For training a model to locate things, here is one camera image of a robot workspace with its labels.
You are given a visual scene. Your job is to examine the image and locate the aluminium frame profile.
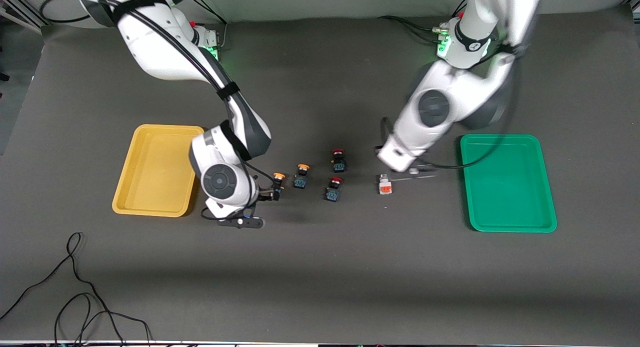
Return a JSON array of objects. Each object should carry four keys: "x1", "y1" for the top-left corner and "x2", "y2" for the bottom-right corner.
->
[{"x1": 0, "y1": 0, "x2": 52, "y2": 34}]

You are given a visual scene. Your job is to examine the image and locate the loose black cable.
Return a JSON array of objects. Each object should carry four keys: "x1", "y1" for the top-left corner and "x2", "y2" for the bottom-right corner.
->
[{"x1": 0, "y1": 232, "x2": 153, "y2": 347}]

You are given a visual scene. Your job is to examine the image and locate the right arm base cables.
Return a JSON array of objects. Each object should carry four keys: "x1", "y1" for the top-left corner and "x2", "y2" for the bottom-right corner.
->
[{"x1": 189, "y1": 0, "x2": 228, "y2": 50}]

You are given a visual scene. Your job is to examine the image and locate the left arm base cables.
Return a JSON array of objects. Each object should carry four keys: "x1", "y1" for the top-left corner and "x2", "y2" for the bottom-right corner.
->
[{"x1": 377, "y1": 15, "x2": 446, "y2": 43}]

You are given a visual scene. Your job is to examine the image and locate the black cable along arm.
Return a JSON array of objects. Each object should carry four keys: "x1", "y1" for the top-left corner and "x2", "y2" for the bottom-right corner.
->
[
  {"x1": 375, "y1": 42, "x2": 523, "y2": 170},
  {"x1": 40, "y1": 0, "x2": 275, "y2": 223}
]

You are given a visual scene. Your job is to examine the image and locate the green plastic tray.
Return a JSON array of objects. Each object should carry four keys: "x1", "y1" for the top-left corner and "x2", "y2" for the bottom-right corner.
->
[{"x1": 460, "y1": 133, "x2": 558, "y2": 234}]

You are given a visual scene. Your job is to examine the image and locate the yellow plastic tray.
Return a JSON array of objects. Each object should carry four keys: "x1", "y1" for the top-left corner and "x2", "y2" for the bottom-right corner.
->
[{"x1": 111, "y1": 124, "x2": 206, "y2": 218}]

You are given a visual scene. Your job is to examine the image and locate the black cable along right arm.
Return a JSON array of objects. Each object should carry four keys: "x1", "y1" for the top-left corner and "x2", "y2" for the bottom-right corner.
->
[{"x1": 40, "y1": 0, "x2": 275, "y2": 223}]

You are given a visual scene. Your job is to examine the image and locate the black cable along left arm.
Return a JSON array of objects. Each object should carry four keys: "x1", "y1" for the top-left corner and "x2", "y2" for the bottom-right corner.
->
[{"x1": 375, "y1": 42, "x2": 523, "y2": 170}]

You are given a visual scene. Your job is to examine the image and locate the dark grey table mat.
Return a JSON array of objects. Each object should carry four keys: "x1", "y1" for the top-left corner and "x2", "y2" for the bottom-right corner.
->
[{"x1": 0, "y1": 7, "x2": 640, "y2": 345}]

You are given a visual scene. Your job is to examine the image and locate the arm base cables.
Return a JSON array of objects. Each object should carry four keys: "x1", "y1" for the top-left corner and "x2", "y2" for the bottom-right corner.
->
[
  {"x1": 189, "y1": 0, "x2": 228, "y2": 50},
  {"x1": 377, "y1": 15, "x2": 446, "y2": 43}
]

